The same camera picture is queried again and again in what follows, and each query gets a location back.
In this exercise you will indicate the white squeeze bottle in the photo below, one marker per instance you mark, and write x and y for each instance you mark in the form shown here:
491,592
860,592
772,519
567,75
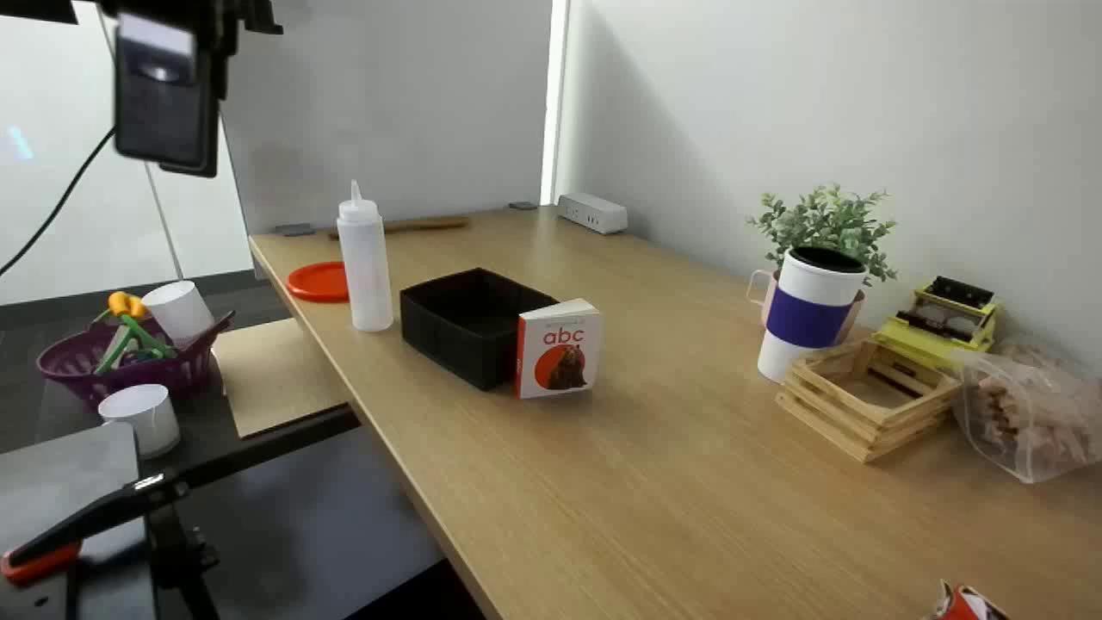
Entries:
365,260

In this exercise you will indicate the white rectangular device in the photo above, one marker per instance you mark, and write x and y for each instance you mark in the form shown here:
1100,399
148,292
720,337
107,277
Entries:
593,214

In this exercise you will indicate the black camera unit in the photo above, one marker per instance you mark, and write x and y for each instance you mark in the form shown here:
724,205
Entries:
171,75

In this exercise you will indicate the red packet at edge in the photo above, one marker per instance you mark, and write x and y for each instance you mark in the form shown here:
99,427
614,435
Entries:
964,604

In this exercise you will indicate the toy vegetables in basket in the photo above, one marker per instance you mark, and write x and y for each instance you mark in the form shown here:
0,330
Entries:
131,337

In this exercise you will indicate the black rectangular box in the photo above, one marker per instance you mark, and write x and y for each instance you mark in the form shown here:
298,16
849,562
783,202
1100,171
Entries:
467,322

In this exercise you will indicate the white and purple cup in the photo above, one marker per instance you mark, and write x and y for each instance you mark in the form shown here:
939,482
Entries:
810,303

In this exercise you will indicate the white cylinder cup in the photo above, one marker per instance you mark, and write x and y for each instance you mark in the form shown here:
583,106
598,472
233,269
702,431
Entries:
147,409

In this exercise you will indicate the wooden slatted crate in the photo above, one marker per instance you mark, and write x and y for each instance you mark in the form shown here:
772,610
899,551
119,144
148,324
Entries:
870,401

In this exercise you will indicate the white abc picture book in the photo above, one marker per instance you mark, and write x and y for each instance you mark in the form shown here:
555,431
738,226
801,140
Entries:
560,349

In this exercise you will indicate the small green potted plant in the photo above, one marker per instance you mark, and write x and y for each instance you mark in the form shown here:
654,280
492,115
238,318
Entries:
828,218

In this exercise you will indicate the purple plastic basket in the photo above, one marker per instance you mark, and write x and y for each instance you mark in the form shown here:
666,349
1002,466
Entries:
75,363

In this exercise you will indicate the white cup in basket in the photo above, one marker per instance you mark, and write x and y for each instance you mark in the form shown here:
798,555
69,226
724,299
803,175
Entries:
180,313

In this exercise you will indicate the clear plastic snack container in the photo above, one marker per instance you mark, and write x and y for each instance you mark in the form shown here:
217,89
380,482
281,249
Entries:
1030,414

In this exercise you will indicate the wooden board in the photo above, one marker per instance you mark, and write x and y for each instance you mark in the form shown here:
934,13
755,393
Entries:
274,376

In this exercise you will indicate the orange round lid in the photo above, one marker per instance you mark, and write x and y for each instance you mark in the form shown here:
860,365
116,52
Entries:
319,284

